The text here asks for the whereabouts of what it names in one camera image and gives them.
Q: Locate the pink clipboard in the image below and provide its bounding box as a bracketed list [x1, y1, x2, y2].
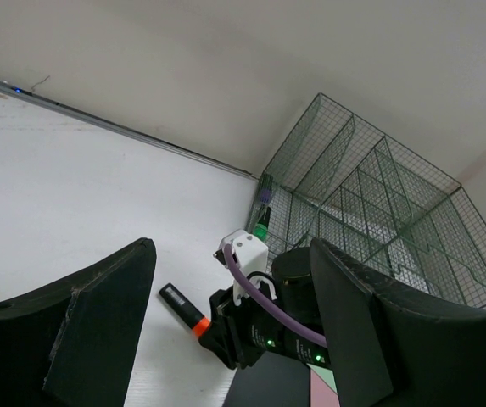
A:
[310, 370, 339, 407]

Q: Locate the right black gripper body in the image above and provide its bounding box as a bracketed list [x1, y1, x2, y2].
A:
[199, 288, 285, 369]

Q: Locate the green highlighter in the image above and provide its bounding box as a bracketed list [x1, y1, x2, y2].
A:
[253, 206, 271, 242]

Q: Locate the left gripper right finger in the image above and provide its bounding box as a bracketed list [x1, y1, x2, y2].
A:
[310, 239, 486, 406]

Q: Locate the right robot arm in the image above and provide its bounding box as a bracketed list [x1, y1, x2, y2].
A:
[198, 247, 331, 370]

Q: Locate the black clipboard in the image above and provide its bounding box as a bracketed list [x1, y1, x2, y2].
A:
[223, 353, 311, 407]

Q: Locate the orange highlighter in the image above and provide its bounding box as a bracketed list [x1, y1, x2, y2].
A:
[159, 283, 210, 338]

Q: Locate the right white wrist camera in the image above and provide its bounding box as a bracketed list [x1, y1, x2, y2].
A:
[213, 230, 270, 288]

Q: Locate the green clipboard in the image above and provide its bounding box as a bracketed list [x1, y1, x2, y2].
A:
[308, 365, 337, 392]

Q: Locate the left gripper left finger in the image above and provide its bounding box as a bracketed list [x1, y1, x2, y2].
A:
[0, 238, 157, 406]

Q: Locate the green wire mesh organizer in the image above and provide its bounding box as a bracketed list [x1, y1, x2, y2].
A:
[246, 94, 486, 308]

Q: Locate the aluminium rail back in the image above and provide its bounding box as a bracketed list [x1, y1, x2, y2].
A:
[0, 81, 256, 179]

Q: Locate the purple highlighter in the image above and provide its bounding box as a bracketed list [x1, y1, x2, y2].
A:
[258, 173, 274, 205]

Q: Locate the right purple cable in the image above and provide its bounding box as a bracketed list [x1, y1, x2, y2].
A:
[223, 245, 328, 348]

